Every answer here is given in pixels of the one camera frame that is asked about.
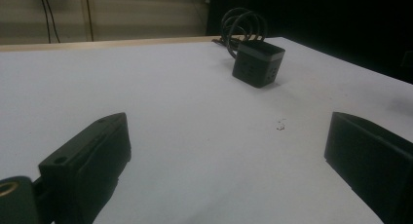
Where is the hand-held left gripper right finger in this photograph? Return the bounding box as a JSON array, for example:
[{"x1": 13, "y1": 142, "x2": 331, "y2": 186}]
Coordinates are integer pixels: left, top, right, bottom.
[{"x1": 323, "y1": 111, "x2": 413, "y2": 224}]

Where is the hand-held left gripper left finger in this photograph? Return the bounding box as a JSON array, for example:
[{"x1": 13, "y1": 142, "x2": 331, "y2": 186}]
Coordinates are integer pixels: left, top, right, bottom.
[{"x1": 37, "y1": 112, "x2": 132, "y2": 224}]

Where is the black cube power socket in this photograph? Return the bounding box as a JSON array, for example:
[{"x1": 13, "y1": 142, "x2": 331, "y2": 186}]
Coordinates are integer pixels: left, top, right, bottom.
[{"x1": 231, "y1": 40, "x2": 286, "y2": 90}]

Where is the black power cable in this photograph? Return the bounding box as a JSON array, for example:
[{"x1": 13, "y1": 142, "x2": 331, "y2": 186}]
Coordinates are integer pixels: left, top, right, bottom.
[{"x1": 211, "y1": 7, "x2": 269, "y2": 60}]

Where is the black hanging cable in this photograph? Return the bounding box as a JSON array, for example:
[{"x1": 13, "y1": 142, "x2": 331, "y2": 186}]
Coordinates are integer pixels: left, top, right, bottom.
[
  {"x1": 43, "y1": 0, "x2": 61, "y2": 44},
  {"x1": 38, "y1": 0, "x2": 53, "y2": 44}
]

